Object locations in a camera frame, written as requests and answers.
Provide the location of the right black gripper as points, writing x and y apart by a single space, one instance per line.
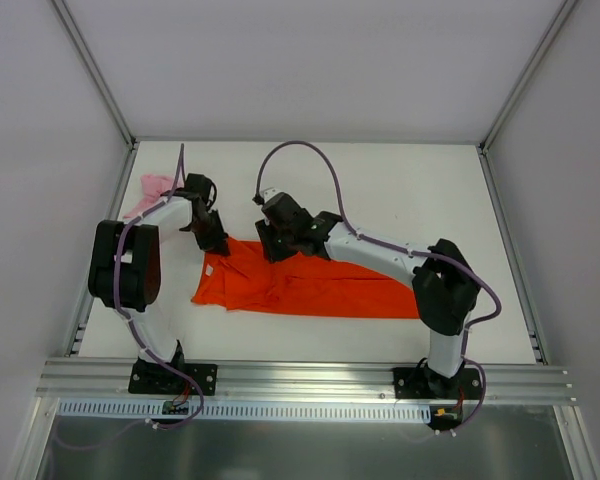
272 242

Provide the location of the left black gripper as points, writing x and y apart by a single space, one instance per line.
210 232

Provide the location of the orange t shirt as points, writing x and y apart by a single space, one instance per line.
304 286

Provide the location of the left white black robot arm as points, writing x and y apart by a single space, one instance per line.
125 275

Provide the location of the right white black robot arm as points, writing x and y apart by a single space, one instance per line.
440 279

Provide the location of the pink t shirt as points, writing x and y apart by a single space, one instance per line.
153 187

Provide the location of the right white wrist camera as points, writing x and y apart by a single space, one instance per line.
269 193

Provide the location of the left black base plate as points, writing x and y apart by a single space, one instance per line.
200 379

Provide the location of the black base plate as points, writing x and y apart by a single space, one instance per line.
407 384
200 379

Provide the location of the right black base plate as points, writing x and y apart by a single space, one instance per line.
407 384

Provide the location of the aluminium mounting rail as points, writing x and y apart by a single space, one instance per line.
305 381

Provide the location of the white slotted cable duct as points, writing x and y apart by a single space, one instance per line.
163 410

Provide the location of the left aluminium frame post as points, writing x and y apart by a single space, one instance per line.
80 45

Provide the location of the aluminium frame post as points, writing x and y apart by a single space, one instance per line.
80 45
532 65

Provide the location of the right aluminium frame post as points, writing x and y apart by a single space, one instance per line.
532 65

